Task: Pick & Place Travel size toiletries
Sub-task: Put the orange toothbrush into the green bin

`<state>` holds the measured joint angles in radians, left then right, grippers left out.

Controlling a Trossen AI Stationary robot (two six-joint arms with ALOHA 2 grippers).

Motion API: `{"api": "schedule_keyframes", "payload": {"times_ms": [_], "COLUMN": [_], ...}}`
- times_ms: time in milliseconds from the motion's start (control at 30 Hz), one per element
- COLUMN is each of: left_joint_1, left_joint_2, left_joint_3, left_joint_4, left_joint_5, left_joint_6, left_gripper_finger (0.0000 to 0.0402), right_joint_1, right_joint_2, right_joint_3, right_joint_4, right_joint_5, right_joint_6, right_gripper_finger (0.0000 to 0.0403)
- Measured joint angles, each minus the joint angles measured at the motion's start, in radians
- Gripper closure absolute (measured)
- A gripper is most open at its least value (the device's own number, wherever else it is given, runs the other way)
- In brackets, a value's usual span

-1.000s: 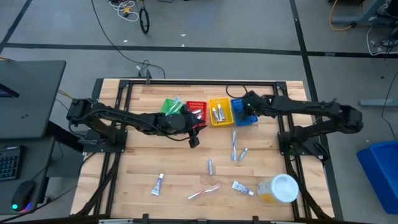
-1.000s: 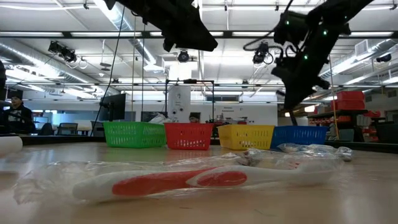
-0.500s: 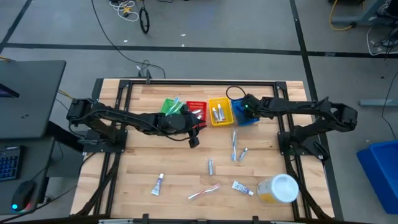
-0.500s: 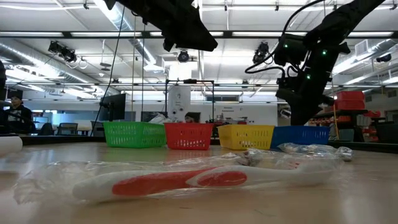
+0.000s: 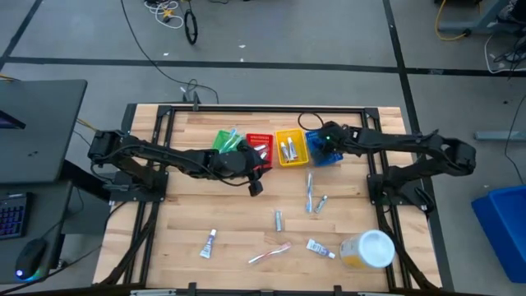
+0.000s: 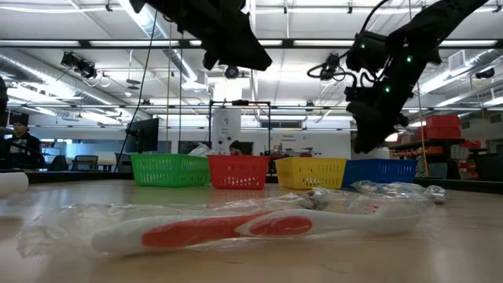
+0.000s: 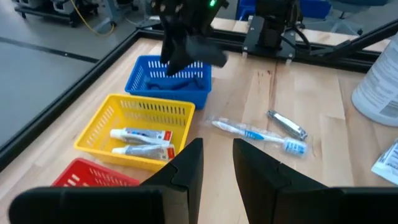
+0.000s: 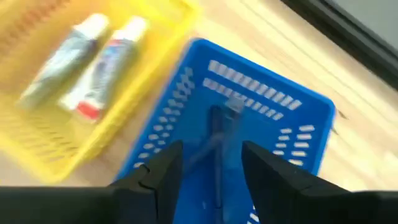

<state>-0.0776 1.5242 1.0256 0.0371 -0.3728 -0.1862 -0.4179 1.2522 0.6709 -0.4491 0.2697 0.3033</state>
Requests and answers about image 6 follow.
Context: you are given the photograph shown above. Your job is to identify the yellow plastic basket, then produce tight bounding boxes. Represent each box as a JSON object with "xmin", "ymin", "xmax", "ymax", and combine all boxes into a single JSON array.
[{"xmin": 274, "ymin": 156, "xmax": 348, "ymax": 191}]

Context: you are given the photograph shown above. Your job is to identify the silver ceiling duct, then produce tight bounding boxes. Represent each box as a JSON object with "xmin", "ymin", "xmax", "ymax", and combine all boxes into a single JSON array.
[{"xmin": 0, "ymin": 53, "xmax": 150, "ymax": 119}]

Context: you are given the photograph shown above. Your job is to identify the grey office chair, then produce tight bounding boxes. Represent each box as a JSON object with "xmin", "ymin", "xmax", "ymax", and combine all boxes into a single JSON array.
[{"xmin": 72, "ymin": 154, "xmax": 99, "ymax": 172}]

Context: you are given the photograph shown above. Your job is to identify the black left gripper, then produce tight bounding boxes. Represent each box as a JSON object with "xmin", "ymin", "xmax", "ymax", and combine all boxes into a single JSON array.
[{"xmin": 156, "ymin": 0, "xmax": 274, "ymax": 72}]

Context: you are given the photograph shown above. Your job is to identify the white pillar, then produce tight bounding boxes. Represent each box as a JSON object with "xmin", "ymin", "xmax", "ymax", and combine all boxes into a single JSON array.
[{"xmin": 211, "ymin": 108, "xmax": 242, "ymax": 153}]

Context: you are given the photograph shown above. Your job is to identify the black metal stand frame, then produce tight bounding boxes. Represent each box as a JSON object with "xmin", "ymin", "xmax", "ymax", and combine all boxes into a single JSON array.
[{"xmin": 207, "ymin": 100, "xmax": 273, "ymax": 158}]

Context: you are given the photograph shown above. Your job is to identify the red white toothbrush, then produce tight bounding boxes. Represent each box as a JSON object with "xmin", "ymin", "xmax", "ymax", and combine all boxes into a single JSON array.
[{"xmin": 17, "ymin": 188, "xmax": 433, "ymax": 260}]

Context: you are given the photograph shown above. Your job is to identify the red plastic basket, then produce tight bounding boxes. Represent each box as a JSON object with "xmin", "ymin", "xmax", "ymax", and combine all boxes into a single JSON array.
[{"xmin": 207, "ymin": 154, "xmax": 271, "ymax": 191}]

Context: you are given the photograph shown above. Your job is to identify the large black monitor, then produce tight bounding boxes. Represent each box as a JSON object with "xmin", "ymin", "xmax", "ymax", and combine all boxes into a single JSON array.
[{"xmin": 124, "ymin": 117, "xmax": 160, "ymax": 154}]

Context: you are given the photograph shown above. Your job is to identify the green plastic basket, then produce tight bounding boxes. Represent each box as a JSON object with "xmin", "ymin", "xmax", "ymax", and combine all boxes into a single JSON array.
[{"xmin": 129, "ymin": 153, "xmax": 211, "ymax": 188}]

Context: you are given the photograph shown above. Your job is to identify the blue plastic basket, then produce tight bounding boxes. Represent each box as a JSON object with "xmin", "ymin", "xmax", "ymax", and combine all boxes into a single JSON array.
[{"xmin": 340, "ymin": 158, "xmax": 418, "ymax": 189}]

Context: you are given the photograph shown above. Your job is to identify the hanging black cable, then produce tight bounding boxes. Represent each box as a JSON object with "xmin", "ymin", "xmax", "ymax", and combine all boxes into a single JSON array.
[{"xmin": 113, "ymin": 10, "xmax": 159, "ymax": 173}]

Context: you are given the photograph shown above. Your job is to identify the red storage bin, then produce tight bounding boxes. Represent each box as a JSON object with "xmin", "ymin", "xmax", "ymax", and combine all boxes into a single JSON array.
[
  {"xmin": 425, "ymin": 114, "xmax": 461, "ymax": 128},
  {"xmin": 426, "ymin": 126, "xmax": 463, "ymax": 139}
]

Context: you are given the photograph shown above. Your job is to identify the black ceiling spotlights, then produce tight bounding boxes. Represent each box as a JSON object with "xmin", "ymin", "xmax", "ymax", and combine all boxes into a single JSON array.
[{"xmin": 61, "ymin": 50, "xmax": 98, "ymax": 79}]

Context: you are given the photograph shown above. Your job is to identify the person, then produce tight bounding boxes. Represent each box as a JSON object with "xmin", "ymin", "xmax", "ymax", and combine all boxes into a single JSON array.
[
  {"xmin": 0, "ymin": 112, "xmax": 45, "ymax": 171},
  {"xmin": 229, "ymin": 140, "xmax": 247, "ymax": 156}
]

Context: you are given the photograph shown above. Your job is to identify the dark storage shelf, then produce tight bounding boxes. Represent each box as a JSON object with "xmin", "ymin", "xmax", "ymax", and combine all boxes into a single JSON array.
[{"xmin": 388, "ymin": 137, "xmax": 467, "ymax": 180}]

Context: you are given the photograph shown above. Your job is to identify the white blue toothpaste tube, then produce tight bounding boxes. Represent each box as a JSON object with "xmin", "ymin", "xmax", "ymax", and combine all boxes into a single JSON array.
[{"xmin": 351, "ymin": 179, "xmax": 448, "ymax": 205}]

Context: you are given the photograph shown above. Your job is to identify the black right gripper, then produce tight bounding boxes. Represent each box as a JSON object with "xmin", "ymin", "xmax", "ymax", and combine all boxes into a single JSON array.
[{"xmin": 344, "ymin": 32, "xmax": 442, "ymax": 155}]

